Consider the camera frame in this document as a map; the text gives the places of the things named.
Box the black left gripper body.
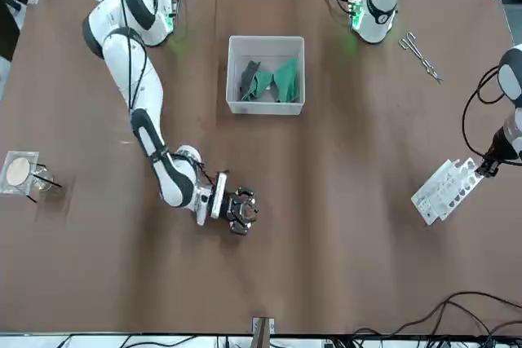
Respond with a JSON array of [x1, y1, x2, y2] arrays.
[[489, 130, 522, 166]]

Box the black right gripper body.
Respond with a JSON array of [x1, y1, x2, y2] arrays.
[[222, 191, 246, 231]]

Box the green and grey cloth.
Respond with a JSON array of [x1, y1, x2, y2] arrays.
[[239, 59, 273, 102]]

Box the white test tube rack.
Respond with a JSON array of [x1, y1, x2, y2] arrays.
[[410, 157, 485, 226]]

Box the white plastic box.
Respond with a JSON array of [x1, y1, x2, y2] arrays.
[[225, 35, 307, 117]]

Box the metal crucible tongs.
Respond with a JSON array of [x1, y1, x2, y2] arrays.
[[399, 32, 445, 85]]

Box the clear glass beaker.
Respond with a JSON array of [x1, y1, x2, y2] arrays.
[[27, 163, 56, 193]]

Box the aluminium frame post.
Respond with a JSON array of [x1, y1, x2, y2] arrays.
[[251, 316, 276, 348]]

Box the black cable loop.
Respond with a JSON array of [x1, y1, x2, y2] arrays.
[[351, 290, 522, 348]]

